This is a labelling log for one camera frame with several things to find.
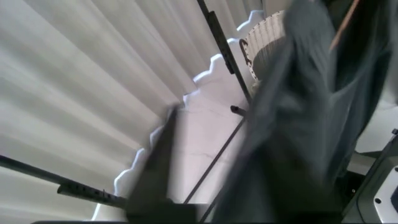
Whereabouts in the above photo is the black clothes rack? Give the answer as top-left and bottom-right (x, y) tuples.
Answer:
(0, 0), (252, 222)

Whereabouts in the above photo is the pink clothes hanger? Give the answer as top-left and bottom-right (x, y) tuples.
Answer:
(329, 0), (361, 51)

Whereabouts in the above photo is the white curtain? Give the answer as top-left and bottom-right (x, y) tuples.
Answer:
(0, 0), (265, 222)

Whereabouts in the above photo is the white laundry basket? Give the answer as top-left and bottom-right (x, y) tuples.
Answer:
(238, 9), (289, 82)

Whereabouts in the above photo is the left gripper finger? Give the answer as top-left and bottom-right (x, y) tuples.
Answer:
(126, 105), (197, 222)

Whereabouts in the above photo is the dark grey shirt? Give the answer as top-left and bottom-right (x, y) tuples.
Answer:
(211, 0), (398, 222)

